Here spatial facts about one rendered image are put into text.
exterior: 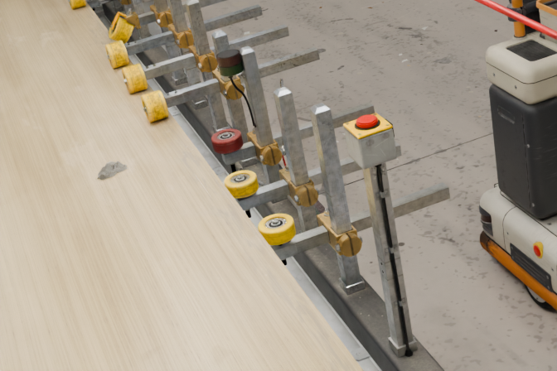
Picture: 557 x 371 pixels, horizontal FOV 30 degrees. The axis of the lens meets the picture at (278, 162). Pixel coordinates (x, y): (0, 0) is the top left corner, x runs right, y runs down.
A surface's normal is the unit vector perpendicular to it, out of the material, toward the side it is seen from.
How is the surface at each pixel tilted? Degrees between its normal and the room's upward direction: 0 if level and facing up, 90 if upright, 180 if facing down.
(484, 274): 0
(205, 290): 0
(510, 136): 90
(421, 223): 0
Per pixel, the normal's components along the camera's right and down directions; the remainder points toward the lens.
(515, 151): -0.92, 0.32
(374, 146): 0.34, 0.38
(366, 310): -0.18, -0.87
